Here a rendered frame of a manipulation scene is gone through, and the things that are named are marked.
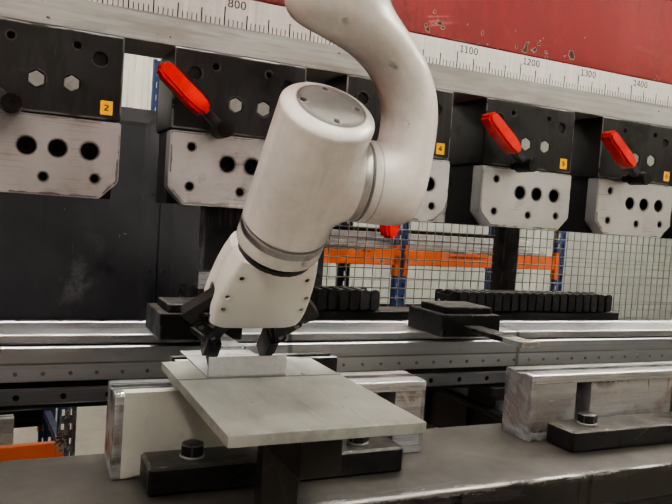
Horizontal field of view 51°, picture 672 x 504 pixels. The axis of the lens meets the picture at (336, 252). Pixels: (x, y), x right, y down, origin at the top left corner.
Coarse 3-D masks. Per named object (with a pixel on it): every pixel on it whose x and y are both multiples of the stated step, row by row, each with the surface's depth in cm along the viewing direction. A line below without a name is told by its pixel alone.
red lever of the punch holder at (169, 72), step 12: (156, 72) 71; (168, 72) 69; (180, 72) 70; (168, 84) 70; (180, 84) 70; (192, 84) 71; (180, 96) 71; (192, 96) 71; (192, 108) 71; (204, 108) 71; (216, 120) 72; (228, 120) 72; (216, 132) 72; (228, 132) 72
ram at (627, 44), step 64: (0, 0) 66; (64, 0) 69; (256, 0) 77; (448, 0) 87; (512, 0) 91; (576, 0) 95; (640, 0) 100; (320, 64) 80; (576, 64) 96; (640, 64) 101
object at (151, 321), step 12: (168, 300) 102; (180, 300) 103; (156, 312) 100; (168, 312) 98; (180, 312) 99; (204, 312) 101; (156, 324) 99; (168, 324) 98; (180, 324) 98; (192, 324) 99; (156, 336) 99; (168, 336) 98; (180, 336) 98; (192, 336) 99; (228, 336) 93; (240, 336) 102; (228, 348) 86; (240, 348) 86
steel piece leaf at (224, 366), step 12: (192, 360) 78; (204, 360) 79; (216, 360) 72; (228, 360) 72; (240, 360) 73; (252, 360) 73; (264, 360) 74; (276, 360) 75; (204, 372) 73; (216, 372) 72; (228, 372) 72; (240, 372) 73; (252, 372) 74; (264, 372) 74; (276, 372) 75
